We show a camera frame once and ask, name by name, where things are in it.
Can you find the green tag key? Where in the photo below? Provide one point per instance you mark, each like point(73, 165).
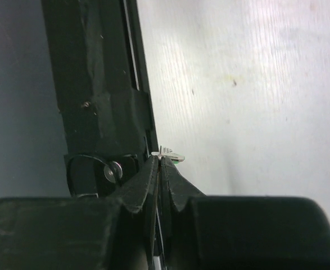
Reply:
point(165, 152)

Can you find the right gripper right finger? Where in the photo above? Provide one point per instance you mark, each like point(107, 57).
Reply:
point(239, 232)

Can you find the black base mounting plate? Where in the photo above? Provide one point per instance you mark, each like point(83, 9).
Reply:
point(102, 91)

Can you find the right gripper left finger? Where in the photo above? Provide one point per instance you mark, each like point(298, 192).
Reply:
point(113, 232)

